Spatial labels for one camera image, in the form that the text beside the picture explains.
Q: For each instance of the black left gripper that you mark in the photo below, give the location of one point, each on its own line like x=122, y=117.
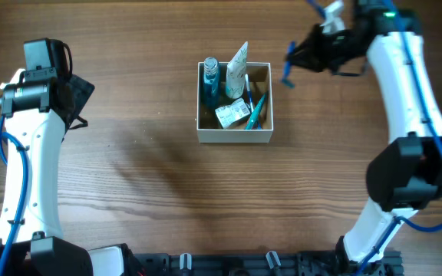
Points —
x=84, y=90

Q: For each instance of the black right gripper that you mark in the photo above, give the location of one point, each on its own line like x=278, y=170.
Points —
x=305, y=55

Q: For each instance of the blue disposable razor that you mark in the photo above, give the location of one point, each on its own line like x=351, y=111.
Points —
x=287, y=68

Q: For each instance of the white lotion tube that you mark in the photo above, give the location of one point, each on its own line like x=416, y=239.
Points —
x=235, y=73

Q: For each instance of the blue white toothbrush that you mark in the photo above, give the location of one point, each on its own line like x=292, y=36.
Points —
x=251, y=104

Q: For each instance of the teal toothpaste tube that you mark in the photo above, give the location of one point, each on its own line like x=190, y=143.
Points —
x=257, y=111

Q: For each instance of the green Dettol soap bar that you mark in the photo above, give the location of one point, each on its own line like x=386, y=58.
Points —
x=233, y=113

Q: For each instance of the blue mouthwash bottle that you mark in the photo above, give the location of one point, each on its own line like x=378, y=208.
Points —
x=210, y=95

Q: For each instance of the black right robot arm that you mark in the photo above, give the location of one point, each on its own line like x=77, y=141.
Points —
x=407, y=175

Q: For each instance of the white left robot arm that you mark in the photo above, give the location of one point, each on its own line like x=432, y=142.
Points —
x=38, y=107

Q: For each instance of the white cardboard box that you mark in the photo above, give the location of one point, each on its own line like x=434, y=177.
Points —
x=207, y=126

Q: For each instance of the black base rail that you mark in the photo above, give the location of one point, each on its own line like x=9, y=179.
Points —
x=304, y=263

